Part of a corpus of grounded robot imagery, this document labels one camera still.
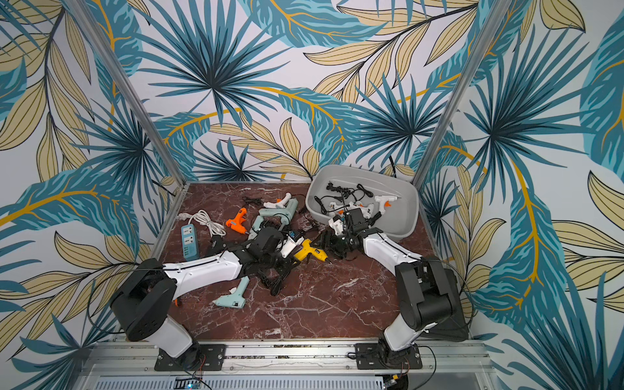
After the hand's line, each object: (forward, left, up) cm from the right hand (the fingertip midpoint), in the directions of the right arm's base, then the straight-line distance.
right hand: (317, 247), depth 88 cm
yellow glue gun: (-1, +4, +1) cm, 4 cm away
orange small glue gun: (+17, +34, -7) cm, 38 cm away
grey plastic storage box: (+36, -8, -7) cm, 38 cm away
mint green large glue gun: (+20, +13, -4) cm, 24 cm away
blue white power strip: (+7, +50, -6) cm, 51 cm away
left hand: (-4, +8, -2) cm, 9 cm away
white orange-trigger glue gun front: (+21, -10, -4) cm, 23 cm away
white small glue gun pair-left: (+28, -31, -7) cm, 43 cm away
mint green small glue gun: (-15, +28, -8) cm, 33 cm away
